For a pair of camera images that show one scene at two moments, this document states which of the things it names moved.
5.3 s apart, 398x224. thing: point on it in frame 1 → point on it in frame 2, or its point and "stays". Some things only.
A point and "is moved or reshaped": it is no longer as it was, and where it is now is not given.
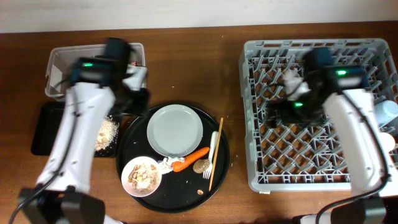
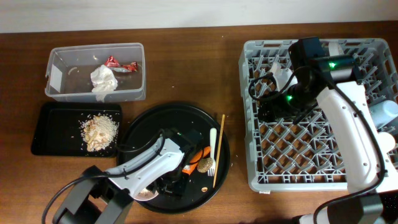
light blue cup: [385, 111] stays
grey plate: [175, 130] → [333, 47]
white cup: [387, 140] stays
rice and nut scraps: [107, 130] stays
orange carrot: [178, 165] is moved or reshaped
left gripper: [135, 112] → [179, 191]
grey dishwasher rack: [307, 158] stays
